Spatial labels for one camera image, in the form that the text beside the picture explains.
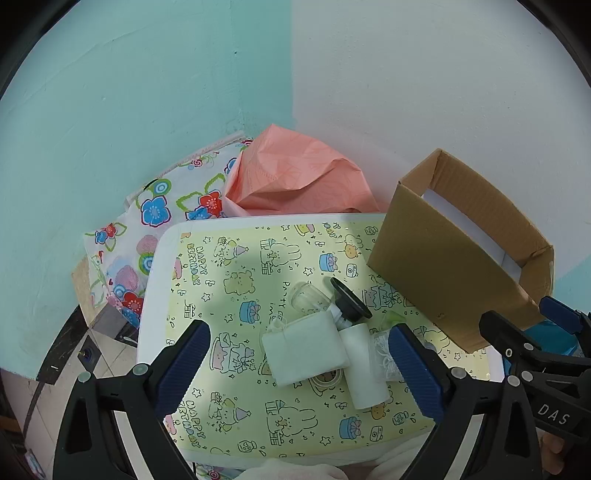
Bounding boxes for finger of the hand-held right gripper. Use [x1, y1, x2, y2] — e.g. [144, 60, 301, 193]
[539, 295, 591, 358]
[479, 311, 548, 372]

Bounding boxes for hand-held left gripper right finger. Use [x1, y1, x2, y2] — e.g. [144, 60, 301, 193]
[387, 323, 546, 480]

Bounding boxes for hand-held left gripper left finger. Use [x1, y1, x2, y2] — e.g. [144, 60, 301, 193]
[52, 319, 212, 480]

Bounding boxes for white mesh net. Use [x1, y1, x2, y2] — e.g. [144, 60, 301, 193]
[369, 335, 408, 384]

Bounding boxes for white cylindrical bottle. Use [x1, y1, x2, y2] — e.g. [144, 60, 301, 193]
[339, 323, 389, 409]

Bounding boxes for clear plastic ring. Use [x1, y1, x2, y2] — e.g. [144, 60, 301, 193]
[308, 369, 345, 394]

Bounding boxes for black round lid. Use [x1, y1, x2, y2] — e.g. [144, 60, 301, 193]
[329, 277, 373, 329]

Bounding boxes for brown cardboard box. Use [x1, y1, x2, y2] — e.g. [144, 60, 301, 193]
[367, 148, 555, 354]

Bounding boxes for white cloth pack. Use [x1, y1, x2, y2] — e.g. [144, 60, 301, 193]
[261, 311, 352, 387]

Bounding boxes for clear glass jar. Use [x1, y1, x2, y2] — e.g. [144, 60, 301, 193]
[291, 281, 334, 315]

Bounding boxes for person's right hand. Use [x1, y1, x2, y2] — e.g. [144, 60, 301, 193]
[540, 434, 568, 479]

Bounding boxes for blue patterned bag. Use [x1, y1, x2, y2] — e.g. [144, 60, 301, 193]
[526, 322, 588, 359]

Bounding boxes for white paper box liner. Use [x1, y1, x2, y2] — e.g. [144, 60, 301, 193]
[421, 191, 523, 278]

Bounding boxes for yellow cartoon printed mat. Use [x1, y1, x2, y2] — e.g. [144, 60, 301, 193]
[166, 220, 493, 457]

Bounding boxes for floral printed cloth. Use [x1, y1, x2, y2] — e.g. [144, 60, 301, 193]
[71, 131, 254, 329]

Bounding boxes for pink crumpled paper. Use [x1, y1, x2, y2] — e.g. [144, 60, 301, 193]
[224, 124, 391, 217]

